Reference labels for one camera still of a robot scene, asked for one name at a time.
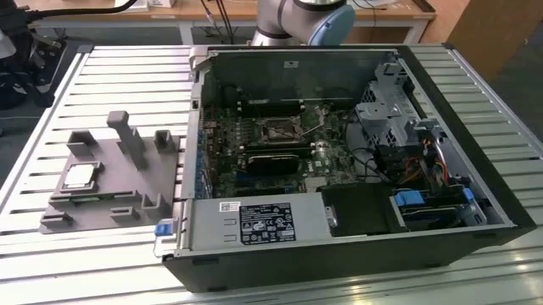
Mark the grey parts rack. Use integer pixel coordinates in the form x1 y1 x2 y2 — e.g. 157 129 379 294
36 111 188 236

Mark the silver drive cage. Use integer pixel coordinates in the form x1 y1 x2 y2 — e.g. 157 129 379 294
353 62 419 153

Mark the brown wooden cabinet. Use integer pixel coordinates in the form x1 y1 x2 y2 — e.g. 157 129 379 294
444 0 543 83

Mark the blue disk carrier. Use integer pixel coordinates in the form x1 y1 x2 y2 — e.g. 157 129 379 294
392 189 428 210

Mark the small silver chipset heatsink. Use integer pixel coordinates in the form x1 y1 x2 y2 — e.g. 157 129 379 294
304 177 326 193

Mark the CPU socket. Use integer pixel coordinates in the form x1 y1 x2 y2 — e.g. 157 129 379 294
258 118 302 143

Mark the silver power supply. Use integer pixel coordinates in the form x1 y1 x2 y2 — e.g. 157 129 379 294
188 193 332 252

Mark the wire locking lever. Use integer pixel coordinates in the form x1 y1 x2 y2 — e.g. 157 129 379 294
301 122 325 136

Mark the green motherboard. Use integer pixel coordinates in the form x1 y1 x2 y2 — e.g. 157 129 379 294
198 101 373 198

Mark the black equipment with cables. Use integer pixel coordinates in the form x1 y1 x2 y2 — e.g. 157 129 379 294
0 0 70 111

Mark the thick black hose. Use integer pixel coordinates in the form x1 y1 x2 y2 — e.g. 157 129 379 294
24 0 141 20

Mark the wooden desk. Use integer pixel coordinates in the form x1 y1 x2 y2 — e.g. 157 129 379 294
24 0 437 45

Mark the silver CPU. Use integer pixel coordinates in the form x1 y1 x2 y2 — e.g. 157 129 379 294
61 164 98 188

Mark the coloured wire bundle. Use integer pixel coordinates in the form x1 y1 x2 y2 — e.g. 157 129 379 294
401 139 451 185

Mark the black RAM slot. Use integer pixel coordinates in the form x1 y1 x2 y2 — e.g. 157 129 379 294
241 100 304 117
244 143 313 157

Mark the black PC case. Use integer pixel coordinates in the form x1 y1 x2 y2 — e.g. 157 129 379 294
160 44 536 293

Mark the metal socket cover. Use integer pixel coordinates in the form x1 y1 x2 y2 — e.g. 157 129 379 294
306 103 329 128

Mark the green RAM stick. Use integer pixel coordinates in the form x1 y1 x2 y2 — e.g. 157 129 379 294
69 195 117 203

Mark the black graphics card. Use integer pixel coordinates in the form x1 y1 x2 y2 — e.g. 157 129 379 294
245 154 300 174

